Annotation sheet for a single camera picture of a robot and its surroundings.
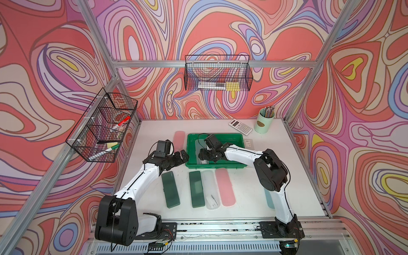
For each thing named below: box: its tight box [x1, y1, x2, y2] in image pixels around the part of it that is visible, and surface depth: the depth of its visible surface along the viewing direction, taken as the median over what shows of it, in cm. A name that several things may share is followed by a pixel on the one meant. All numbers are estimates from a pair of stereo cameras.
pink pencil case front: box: [215, 167, 236, 207], surface depth 88 cm
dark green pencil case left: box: [161, 171, 181, 209], surface depth 86 cm
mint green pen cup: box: [253, 107, 276, 134], surface depth 107 cm
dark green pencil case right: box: [189, 170, 206, 208], surface depth 88 cm
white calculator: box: [228, 118, 253, 136], surface depth 117 cm
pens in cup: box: [264, 105, 276, 118], surface depth 106 cm
